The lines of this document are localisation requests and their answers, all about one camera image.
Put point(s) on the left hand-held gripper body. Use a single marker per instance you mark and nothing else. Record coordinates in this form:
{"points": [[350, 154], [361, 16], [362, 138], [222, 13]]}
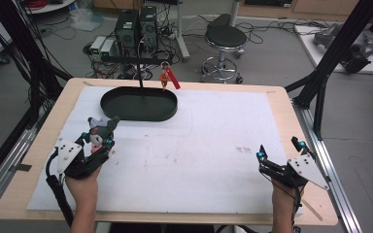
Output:
{"points": [[67, 153]]}

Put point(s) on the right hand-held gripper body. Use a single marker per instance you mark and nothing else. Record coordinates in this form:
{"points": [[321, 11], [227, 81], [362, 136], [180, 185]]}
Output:
{"points": [[304, 170]]}

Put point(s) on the black and white plush toy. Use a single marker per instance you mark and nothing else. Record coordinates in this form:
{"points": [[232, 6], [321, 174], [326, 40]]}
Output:
{"points": [[98, 134]]}

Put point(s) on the black T-shaped hanger rack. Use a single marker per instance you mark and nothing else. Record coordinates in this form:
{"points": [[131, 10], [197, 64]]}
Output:
{"points": [[132, 60]]}

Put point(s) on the person's right hand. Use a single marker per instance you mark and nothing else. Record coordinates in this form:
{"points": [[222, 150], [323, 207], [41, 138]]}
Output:
{"points": [[285, 200]]}

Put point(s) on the person's left hand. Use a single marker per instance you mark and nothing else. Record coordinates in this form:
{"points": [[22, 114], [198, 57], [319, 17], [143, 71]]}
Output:
{"points": [[84, 191]]}

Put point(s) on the black oval tray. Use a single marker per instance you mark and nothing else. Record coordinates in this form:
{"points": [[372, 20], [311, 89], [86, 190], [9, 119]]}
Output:
{"points": [[123, 106]]}

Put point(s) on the wooden table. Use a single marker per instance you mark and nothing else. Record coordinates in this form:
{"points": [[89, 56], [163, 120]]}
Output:
{"points": [[281, 106]]}

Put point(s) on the black tape piece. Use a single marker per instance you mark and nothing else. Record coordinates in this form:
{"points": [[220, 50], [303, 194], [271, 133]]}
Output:
{"points": [[21, 167]]}

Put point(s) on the white foam mat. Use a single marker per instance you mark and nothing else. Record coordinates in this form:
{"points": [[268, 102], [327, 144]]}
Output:
{"points": [[207, 129]]}

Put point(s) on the white power box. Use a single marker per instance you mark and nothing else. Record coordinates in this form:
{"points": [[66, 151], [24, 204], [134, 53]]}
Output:
{"points": [[97, 45], [107, 48]]}

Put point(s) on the white floor platform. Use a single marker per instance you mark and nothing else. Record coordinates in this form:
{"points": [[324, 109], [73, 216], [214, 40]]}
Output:
{"points": [[317, 55]]}

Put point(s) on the grey and black robot part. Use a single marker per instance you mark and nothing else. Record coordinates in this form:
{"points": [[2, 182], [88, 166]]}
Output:
{"points": [[359, 56]]}

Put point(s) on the black computer tower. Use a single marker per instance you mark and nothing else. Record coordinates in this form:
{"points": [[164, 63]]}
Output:
{"points": [[149, 27], [127, 30]]}

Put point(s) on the clear plastic bag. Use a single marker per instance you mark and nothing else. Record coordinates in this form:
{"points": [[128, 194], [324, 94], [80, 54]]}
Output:
{"points": [[85, 19]]}

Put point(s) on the black round stool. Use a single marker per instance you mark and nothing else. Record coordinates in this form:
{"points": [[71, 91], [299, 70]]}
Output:
{"points": [[225, 37]]}

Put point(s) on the white round table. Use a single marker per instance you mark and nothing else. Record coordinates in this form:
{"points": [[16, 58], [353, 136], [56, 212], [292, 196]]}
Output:
{"points": [[50, 6]]}

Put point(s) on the aluminium rail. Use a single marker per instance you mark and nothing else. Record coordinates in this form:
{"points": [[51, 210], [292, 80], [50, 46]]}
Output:
{"points": [[9, 155], [323, 145]]}

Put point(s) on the black metal frame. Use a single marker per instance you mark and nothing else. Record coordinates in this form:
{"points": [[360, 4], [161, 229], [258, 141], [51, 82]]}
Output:
{"points": [[22, 48], [333, 55]]}

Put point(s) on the grey metal stand post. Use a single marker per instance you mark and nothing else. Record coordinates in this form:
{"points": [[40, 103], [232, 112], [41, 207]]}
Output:
{"points": [[180, 32]]}

